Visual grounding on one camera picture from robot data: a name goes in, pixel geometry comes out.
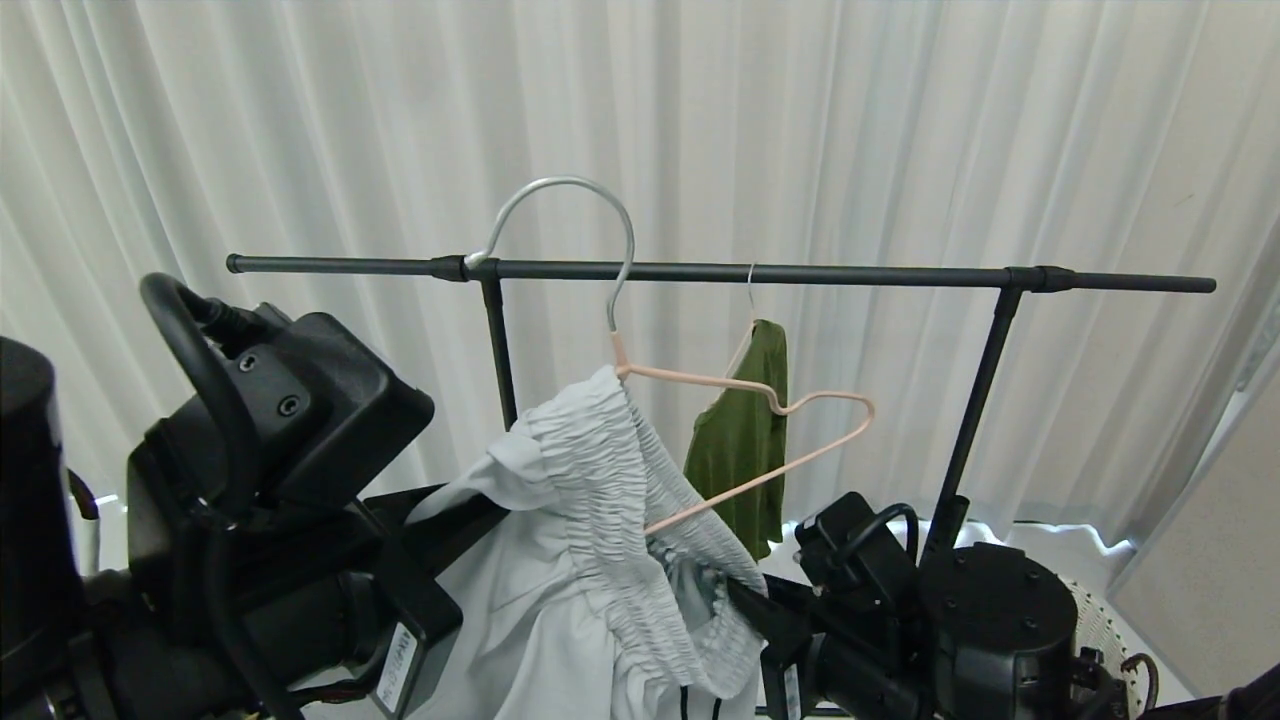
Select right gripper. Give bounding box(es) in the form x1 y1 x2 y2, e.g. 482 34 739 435
724 575 933 720

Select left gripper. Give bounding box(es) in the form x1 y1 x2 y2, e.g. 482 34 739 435
235 493 513 720

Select pale grey shorts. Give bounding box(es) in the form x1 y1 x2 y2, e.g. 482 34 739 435
404 364 772 720

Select green long-sleeved shirt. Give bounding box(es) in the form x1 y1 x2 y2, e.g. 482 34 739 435
683 319 790 562

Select pink clothes hanger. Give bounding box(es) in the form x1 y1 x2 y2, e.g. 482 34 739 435
725 264 761 379
465 177 878 536

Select black clothes rack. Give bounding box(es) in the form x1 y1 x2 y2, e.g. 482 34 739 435
226 254 1217 566

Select white laundry basket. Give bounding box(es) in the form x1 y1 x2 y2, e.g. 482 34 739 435
1058 578 1161 720

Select white curtain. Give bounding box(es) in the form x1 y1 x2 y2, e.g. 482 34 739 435
0 0 1280 561

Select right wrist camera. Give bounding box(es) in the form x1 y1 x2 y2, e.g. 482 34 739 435
795 490 923 613

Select black cable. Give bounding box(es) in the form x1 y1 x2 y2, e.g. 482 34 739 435
833 502 922 573
139 272 301 720

